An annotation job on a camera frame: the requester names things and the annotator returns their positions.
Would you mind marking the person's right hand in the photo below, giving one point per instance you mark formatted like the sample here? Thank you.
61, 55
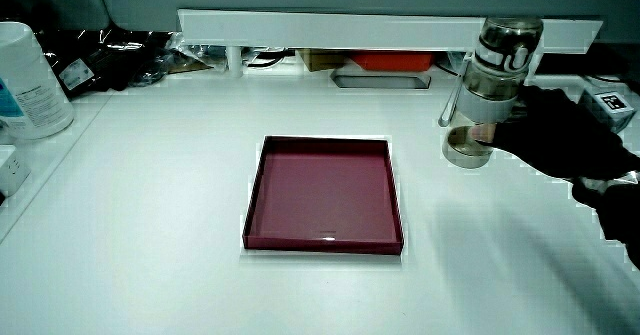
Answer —
555, 135

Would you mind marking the clear glass bottle white bands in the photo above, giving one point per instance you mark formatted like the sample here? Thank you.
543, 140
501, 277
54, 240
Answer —
492, 70

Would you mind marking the person's right forearm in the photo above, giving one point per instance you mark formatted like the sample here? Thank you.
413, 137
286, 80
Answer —
620, 215

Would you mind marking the orange box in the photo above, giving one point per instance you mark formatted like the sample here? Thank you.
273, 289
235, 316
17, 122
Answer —
392, 60

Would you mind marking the dark red square tray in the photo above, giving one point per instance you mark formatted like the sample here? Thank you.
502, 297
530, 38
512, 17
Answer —
325, 200

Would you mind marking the brown cardboard box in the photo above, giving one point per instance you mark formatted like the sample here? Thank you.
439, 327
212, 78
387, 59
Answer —
320, 59

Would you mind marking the white desk shelf riser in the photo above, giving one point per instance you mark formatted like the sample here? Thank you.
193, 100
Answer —
325, 30

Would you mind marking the clear plastic bag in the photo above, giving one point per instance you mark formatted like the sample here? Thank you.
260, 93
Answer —
192, 57

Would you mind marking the black plastic bag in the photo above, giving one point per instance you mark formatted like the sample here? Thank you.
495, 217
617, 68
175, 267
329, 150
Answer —
100, 60

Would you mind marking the white canister with label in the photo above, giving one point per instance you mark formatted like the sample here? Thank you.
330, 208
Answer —
30, 85

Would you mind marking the white power strip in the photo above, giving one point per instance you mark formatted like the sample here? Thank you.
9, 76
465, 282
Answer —
11, 170

